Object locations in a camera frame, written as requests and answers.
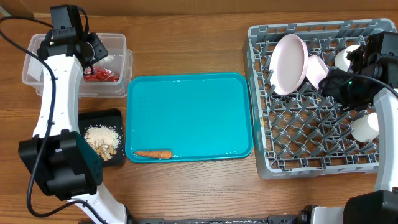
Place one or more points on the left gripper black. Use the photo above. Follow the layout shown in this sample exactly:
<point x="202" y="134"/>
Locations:
<point x="101" y="50"/>

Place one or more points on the red snack wrapper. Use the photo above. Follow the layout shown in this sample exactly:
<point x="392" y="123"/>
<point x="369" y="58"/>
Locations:
<point x="100" y="74"/>

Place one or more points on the orange carrot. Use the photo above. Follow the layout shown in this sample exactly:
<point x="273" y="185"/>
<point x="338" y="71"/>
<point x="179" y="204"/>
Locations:
<point x="160" y="154"/>

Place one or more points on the pink plate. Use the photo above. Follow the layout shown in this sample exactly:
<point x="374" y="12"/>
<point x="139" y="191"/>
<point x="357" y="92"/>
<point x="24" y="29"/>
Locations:
<point x="289" y="63"/>

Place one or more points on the pink bowl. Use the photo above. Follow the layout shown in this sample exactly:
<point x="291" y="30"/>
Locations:
<point x="316" y="70"/>

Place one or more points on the white bowl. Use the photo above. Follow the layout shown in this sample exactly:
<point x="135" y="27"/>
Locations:
<point x="341" y="61"/>

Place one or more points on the white paper cup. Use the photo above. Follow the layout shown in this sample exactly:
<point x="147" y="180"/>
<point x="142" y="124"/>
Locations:
<point x="366" y="129"/>

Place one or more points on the white tissue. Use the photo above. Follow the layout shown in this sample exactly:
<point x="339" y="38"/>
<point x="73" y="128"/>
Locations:
<point x="107" y="59"/>

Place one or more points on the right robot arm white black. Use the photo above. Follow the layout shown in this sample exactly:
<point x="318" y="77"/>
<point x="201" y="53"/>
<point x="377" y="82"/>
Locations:
<point x="370" y="79"/>

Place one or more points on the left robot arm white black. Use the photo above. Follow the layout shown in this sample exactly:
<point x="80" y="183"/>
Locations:
<point x="61" y="163"/>

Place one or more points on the grey dishwasher rack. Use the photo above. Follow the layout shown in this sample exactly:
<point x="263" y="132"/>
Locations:
<point x="303" y="134"/>

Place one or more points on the clear plastic bin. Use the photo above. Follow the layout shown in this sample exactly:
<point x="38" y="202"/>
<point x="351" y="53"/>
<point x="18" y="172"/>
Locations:
<point x="115" y="44"/>

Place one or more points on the black plastic tray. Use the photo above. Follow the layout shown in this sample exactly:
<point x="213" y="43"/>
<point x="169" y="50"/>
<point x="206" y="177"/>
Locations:
<point x="110" y="118"/>

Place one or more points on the food scraps rice and peanuts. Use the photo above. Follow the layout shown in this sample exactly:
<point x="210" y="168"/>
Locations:
<point x="103" y="140"/>

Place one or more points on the teal serving tray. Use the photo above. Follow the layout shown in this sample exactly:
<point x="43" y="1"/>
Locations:
<point x="198" y="117"/>

